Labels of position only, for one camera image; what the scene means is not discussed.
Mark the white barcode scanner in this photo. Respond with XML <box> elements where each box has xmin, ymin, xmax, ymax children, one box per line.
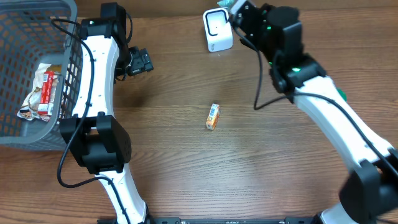
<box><xmin>203</xmin><ymin>7</ymin><xmax>233</xmax><ymax>52</ymax></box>

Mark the green lid jar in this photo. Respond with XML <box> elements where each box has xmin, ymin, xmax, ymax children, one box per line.
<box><xmin>337</xmin><ymin>88</ymin><xmax>347</xmax><ymax>101</ymax></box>

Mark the red snack bar box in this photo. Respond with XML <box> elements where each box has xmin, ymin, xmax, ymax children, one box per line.
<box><xmin>37</xmin><ymin>71</ymin><xmax>55</xmax><ymax>115</ymax></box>

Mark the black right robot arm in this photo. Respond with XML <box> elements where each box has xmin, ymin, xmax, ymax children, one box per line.
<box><xmin>226</xmin><ymin>1</ymin><xmax>397</xmax><ymax>223</ymax></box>

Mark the grey plastic basket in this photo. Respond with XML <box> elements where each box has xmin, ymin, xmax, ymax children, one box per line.
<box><xmin>1</xmin><ymin>0</ymin><xmax>83</xmax><ymax>151</ymax></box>

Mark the small orange box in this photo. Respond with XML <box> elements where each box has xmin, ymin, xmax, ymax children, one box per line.
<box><xmin>206</xmin><ymin>103</ymin><xmax>220</xmax><ymax>130</ymax></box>

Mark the white crumpled snack wrapper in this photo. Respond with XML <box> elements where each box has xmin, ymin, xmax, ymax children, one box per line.
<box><xmin>17</xmin><ymin>63</ymin><xmax>62</xmax><ymax>121</ymax></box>

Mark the teal white tissue pack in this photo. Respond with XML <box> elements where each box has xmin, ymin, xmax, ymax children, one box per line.
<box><xmin>217</xmin><ymin>0</ymin><xmax>237</xmax><ymax>9</ymax></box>

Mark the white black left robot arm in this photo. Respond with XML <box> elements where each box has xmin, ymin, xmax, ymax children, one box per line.
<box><xmin>57</xmin><ymin>15</ymin><xmax>154</xmax><ymax>223</ymax></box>

